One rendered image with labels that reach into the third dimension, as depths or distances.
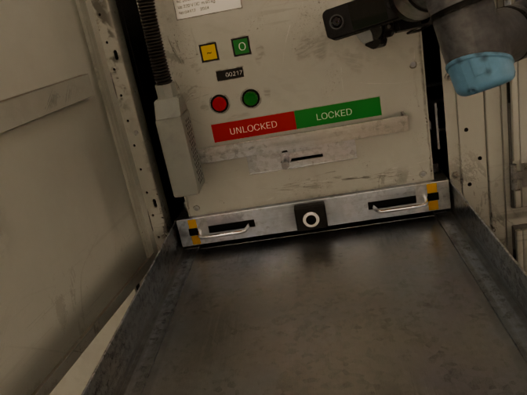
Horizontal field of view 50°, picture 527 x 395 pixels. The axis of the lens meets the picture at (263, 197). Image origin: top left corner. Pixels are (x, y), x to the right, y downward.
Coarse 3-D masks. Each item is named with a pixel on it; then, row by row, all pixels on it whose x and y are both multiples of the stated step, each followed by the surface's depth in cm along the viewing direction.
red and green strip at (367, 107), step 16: (288, 112) 105; (304, 112) 105; (320, 112) 105; (336, 112) 105; (352, 112) 104; (368, 112) 104; (224, 128) 107; (240, 128) 107; (256, 128) 107; (272, 128) 106; (288, 128) 106
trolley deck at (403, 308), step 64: (256, 256) 109; (320, 256) 104; (384, 256) 99; (448, 256) 95; (192, 320) 90; (256, 320) 87; (320, 320) 84; (384, 320) 81; (448, 320) 78; (192, 384) 75; (256, 384) 72; (320, 384) 70; (384, 384) 68; (448, 384) 66; (512, 384) 64
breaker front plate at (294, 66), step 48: (288, 0) 98; (336, 0) 98; (192, 48) 102; (288, 48) 101; (336, 48) 101; (384, 48) 100; (192, 96) 105; (240, 96) 105; (288, 96) 104; (336, 96) 104; (384, 96) 103; (336, 144) 107; (384, 144) 106; (240, 192) 111; (288, 192) 111; (336, 192) 110
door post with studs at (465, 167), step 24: (456, 96) 104; (480, 96) 103; (456, 120) 106; (480, 120) 105; (456, 144) 107; (480, 144) 106; (456, 168) 109; (480, 168) 108; (480, 192) 110; (480, 216) 111
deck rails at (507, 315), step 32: (448, 224) 106; (480, 224) 91; (160, 256) 102; (192, 256) 113; (480, 256) 92; (512, 256) 77; (160, 288) 99; (480, 288) 84; (512, 288) 79; (128, 320) 82; (160, 320) 92; (512, 320) 75; (128, 352) 80; (96, 384) 69; (128, 384) 77
